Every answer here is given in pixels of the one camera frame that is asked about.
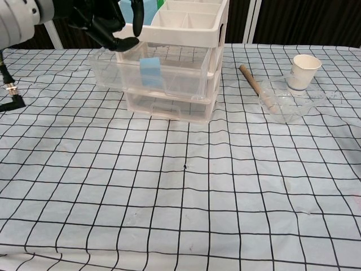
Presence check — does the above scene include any clear plastic container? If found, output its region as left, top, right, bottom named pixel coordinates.
left=258, top=75, right=328, bottom=124

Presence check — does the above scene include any small blue foam cube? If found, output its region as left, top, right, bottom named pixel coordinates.
left=139, top=58, right=164, bottom=88

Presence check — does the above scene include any black folding screen white frame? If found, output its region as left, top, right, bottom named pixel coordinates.
left=33, top=0, right=361, bottom=50

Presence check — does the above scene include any brown wooden stick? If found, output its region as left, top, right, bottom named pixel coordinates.
left=239, top=64, right=279, bottom=113

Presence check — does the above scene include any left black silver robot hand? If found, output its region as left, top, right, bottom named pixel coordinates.
left=52, top=0, right=145, bottom=53

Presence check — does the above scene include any large blue foam cube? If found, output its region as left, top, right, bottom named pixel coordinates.
left=120, top=0, right=157, bottom=25

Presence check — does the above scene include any white paper cup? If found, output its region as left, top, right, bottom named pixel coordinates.
left=287, top=54, right=323, bottom=97

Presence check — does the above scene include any clear plastic drawer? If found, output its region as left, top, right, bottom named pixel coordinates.
left=125, top=91, right=211, bottom=119
left=88, top=41, right=213, bottom=100

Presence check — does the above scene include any white plastic drawer organizer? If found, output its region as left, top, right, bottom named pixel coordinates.
left=112, top=0, right=228, bottom=124

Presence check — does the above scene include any white black checked tablecloth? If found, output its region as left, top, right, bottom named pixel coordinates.
left=0, top=42, right=361, bottom=271

